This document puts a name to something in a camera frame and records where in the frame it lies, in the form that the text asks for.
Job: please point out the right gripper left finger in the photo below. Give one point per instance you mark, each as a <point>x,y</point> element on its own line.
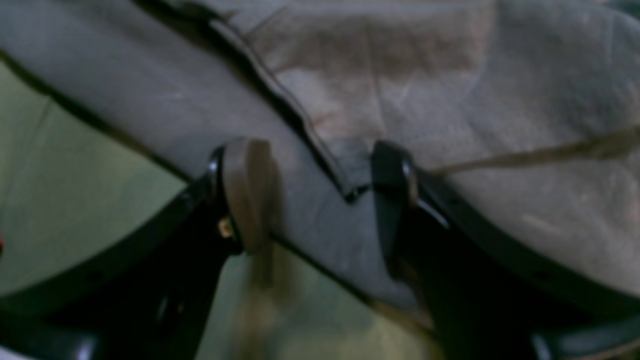
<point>148,297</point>

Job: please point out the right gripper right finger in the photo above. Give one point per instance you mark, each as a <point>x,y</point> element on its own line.
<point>490,297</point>

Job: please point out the grey t-shirt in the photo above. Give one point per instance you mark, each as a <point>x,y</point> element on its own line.
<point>529,108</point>

